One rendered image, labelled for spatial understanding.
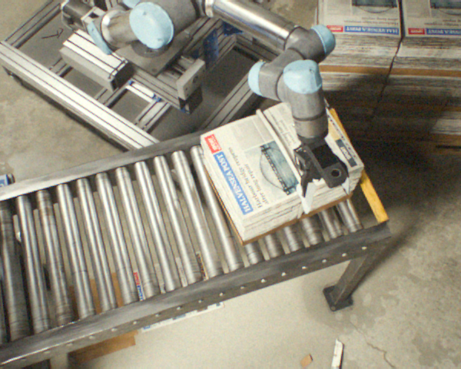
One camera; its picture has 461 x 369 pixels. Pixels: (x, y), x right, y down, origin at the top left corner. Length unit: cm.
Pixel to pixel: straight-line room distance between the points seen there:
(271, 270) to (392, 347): 97
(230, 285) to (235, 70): 139
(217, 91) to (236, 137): 113
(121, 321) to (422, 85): 150
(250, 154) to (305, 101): 39
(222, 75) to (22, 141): 109
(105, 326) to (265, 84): 83
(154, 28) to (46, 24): 173
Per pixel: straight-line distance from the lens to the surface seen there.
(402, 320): 243
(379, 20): 208
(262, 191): 139
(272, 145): 146
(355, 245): 161
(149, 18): 137
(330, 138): 148
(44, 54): 291
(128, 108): 258
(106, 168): 174
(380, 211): 165
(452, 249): 260
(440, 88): 232
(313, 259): 157
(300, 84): 108
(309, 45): 122
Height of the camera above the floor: 228
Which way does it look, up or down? 64 degrees down
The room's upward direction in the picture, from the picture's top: 3 degrees counter-clockwise
